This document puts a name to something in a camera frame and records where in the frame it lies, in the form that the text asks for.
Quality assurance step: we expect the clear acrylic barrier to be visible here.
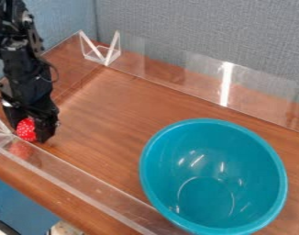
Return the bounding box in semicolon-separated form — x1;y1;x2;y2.
77;30;299;136
0;133;188;235

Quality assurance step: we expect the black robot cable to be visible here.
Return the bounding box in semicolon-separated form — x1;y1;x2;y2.
42;58;60;84

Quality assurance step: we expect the clear acrylic front barrier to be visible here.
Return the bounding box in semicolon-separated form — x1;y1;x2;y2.
0;133;188;235

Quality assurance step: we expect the clear acrylic corner bracket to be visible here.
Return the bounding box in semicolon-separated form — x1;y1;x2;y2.
78;31;121;66

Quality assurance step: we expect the clear acrylic back barrier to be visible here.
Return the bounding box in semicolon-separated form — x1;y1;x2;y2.
77;30;299;136

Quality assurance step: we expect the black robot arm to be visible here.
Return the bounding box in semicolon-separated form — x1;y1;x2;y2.
0;0;58;142

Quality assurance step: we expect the blue plastic bowl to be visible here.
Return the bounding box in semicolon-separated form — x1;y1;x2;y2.
138;118;288;235

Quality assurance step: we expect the red toy strawberry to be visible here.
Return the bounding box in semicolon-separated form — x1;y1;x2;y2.
16;117;37;142

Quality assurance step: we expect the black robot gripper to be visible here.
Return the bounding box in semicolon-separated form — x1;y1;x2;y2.
0;61;58;143

